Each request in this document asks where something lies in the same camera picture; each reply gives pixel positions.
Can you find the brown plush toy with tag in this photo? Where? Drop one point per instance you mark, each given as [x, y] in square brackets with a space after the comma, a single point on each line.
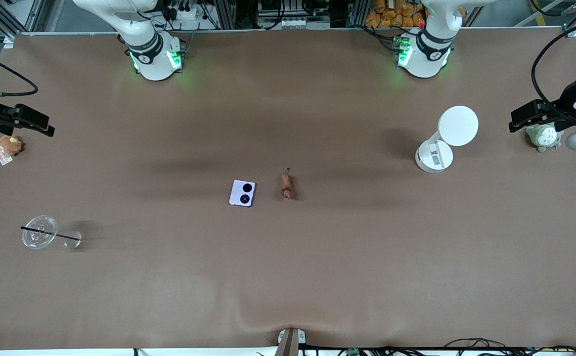
[9, 145]

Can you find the grey Totoro plush toy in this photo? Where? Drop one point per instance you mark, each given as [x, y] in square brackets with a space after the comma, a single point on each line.
[545, 138]

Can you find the clear plastic cup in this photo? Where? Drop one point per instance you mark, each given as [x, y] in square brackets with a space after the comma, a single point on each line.
[39, 232]

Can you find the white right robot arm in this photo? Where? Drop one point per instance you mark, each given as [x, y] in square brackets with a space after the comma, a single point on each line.
[149, 54]

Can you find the white power strip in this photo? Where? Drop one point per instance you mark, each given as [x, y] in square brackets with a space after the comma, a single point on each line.
[184, 13]

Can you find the purple flip phone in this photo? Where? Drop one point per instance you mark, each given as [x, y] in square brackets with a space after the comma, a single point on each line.
[242, 193]

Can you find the silver corner bracket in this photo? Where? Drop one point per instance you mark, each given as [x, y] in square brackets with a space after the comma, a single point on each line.
[9, 41]
[572, 33]

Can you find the white round-headed stand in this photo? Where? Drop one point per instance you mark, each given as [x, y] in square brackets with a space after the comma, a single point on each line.
[458, 126]

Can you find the orange packaged goods pile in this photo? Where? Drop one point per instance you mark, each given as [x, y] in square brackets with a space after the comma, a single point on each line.
[396, 12]

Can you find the brown lion statue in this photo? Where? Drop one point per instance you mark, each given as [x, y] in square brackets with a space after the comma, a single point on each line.
[287, 187]

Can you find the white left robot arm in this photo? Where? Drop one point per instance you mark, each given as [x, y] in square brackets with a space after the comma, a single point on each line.
[428, 54]

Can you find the black straw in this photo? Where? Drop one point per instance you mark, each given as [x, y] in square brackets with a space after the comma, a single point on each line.
[50, 233]

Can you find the metal table edge bracket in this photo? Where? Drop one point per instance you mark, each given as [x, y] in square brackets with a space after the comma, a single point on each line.
[290, 341]

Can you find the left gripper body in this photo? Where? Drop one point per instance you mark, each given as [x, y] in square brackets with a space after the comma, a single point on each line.
[566, 100]

